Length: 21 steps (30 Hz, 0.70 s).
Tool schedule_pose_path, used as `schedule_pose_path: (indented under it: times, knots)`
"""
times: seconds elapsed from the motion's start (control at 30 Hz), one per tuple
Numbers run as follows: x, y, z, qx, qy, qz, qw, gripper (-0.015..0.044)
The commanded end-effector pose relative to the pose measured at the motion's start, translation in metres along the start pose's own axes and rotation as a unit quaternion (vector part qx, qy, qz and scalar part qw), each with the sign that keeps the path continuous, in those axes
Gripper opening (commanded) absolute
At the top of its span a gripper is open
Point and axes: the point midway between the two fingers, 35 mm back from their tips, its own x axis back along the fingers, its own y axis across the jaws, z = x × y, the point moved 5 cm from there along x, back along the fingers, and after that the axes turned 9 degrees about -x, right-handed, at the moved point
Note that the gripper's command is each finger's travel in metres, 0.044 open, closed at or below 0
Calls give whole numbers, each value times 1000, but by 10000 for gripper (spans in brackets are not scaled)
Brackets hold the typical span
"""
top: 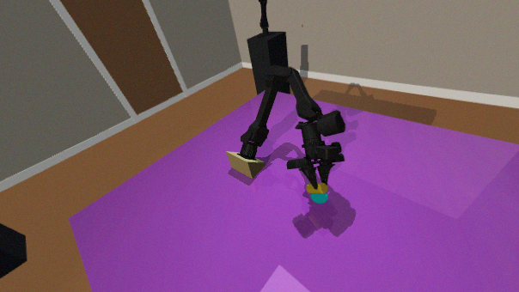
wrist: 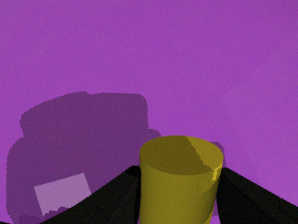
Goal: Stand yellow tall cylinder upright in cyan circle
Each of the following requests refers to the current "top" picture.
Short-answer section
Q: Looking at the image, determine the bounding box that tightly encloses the cyan circle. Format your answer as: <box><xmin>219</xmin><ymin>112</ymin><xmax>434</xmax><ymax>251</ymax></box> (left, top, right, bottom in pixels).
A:
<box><xmin>311</xmin><ymin>193</ymin><xmax>327</xmax><ymax>204</ymax></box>

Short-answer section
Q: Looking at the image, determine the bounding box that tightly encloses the yellow tall cylinder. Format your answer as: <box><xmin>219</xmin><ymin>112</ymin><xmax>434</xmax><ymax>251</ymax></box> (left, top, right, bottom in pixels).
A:
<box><xmin>306</xmin><ymin>183</ymin><xmax>327</xmax><ymax>193</ymax></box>

